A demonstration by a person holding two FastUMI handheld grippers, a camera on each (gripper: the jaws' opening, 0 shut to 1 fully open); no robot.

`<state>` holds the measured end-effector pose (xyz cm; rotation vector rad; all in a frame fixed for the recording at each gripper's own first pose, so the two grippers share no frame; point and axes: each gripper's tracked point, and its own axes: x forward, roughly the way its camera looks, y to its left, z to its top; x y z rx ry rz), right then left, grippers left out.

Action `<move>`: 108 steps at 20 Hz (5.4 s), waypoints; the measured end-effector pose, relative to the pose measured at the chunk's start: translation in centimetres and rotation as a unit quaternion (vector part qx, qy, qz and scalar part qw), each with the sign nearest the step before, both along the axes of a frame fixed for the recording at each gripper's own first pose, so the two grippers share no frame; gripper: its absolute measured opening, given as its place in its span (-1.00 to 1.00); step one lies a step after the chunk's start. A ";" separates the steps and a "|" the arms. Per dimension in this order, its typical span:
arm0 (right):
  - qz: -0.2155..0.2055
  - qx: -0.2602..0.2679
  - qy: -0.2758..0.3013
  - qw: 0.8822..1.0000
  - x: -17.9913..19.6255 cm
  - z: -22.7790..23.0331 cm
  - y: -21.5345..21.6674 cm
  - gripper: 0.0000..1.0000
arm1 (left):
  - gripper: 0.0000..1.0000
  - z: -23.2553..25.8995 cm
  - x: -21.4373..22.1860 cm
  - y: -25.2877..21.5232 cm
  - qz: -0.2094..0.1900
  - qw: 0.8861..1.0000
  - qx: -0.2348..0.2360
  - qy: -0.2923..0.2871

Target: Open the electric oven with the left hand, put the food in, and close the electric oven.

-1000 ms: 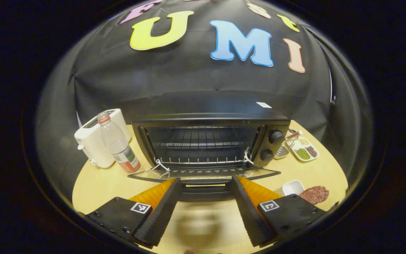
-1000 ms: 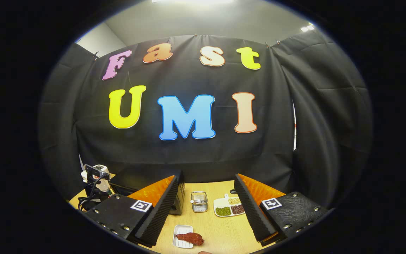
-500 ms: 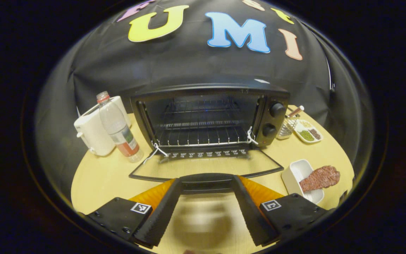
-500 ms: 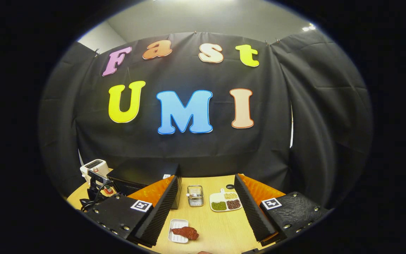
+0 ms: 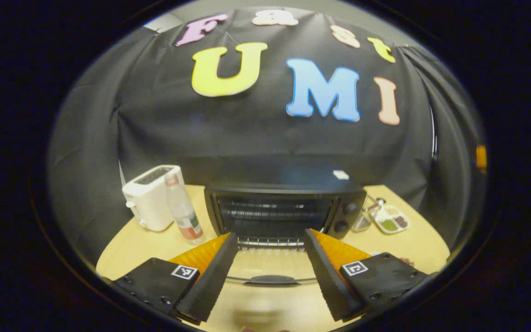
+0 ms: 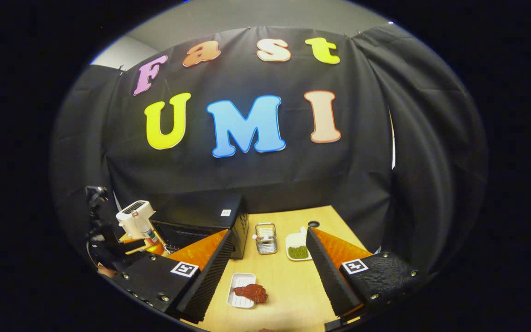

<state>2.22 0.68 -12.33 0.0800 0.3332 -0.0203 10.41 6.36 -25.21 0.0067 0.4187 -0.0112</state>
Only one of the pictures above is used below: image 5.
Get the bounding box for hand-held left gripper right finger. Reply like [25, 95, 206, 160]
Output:
[304, 229, 429, 323]

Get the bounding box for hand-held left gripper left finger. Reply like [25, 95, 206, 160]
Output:
[113, 232, 239, 323]

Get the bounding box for black electric oven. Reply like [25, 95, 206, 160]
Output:
[204, 170, 368, 287]

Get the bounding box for metal oven rack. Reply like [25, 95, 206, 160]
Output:
[219, 198, 331, 252]

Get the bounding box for clear plastic water bottle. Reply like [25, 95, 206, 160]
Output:
[164, 174, 205, 245]

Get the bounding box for white divided plate of beans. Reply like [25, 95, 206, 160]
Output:
[374, 204, 411, 235]

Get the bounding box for white toaster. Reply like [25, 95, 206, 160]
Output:
[122, 165, 185, 232]

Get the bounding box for black backdrop cloth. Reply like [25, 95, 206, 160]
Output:
[47, 7, 487, 268]

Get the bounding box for wire mesh basket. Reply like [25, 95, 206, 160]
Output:
[352, 197, 386, 232]

